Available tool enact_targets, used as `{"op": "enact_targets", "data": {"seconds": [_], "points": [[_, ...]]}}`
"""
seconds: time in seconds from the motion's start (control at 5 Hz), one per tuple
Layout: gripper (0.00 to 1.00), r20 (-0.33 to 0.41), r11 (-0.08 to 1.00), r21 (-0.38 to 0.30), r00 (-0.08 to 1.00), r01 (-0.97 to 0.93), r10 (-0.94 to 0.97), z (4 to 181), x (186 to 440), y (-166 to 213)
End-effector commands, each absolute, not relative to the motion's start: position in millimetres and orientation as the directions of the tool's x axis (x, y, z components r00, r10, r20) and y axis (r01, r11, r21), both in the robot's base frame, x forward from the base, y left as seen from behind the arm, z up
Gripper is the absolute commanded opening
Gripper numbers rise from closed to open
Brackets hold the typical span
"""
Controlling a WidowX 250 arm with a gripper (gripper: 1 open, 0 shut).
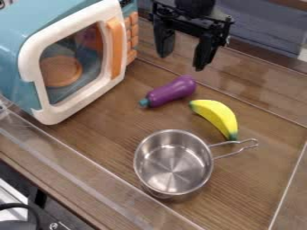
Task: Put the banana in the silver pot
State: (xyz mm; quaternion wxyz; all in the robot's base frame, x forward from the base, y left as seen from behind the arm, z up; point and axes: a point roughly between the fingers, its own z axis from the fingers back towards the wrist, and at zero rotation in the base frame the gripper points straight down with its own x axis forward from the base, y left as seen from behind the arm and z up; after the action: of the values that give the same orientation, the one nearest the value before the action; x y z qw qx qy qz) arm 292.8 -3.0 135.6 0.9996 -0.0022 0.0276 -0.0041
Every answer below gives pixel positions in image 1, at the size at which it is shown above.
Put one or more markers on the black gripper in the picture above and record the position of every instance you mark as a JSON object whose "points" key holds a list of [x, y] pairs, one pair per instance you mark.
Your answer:
{"points": [[197, 18]]}

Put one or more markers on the yellow toy banana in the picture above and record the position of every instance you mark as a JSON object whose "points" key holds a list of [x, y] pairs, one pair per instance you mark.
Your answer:
{"points": [[219, 115]]}

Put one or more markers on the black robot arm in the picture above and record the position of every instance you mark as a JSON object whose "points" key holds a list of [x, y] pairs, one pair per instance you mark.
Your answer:
{"points": [[196, 18]]}

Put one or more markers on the purple toy eggplant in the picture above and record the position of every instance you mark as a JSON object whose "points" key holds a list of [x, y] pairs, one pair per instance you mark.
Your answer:
{"points": [[177, 89]]}

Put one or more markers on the blue white toy microwave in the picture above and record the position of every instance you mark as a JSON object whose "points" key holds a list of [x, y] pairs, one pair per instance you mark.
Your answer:
{"points": [[64, 52]]}

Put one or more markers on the clear acrylic barrier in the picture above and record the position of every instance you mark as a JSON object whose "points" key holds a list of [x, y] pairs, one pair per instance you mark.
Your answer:
{"points": [[100, 198]]}

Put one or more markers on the silver pot with handle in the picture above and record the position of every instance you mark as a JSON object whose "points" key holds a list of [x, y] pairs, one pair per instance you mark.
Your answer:
{"points": [[173, 162]]}

